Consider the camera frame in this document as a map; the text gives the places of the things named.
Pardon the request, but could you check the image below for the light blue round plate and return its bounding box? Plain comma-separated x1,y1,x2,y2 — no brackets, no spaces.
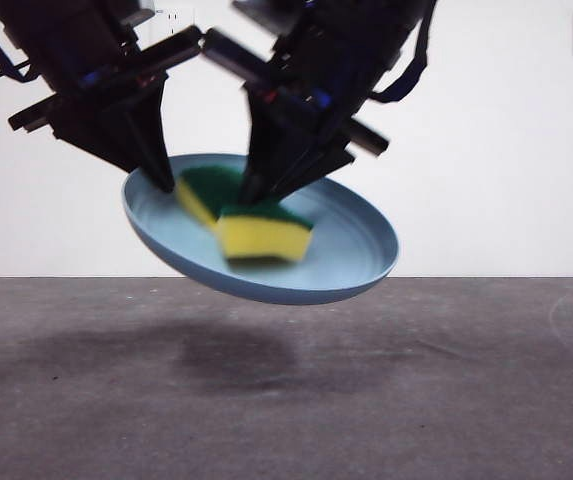
120,153,401,306

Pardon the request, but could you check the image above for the yellow green scouring sponge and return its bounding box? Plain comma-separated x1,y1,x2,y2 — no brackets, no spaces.
174,166,315,265

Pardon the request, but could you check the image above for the white wall socket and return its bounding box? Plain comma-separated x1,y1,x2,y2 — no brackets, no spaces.
155,7,195,35

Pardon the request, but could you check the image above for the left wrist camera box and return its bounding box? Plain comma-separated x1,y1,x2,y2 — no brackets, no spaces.
124,0,158,27

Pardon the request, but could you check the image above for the right arm sleeved cable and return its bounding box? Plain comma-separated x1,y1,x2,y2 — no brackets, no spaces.
372,0,440,104

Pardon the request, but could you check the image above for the arm sleeved cable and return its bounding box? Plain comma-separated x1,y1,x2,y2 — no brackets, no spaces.
0,0,41,84
372,0,440,104

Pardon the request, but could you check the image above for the left arm sleeved cable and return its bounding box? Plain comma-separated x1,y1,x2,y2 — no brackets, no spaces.
0,0,41,84

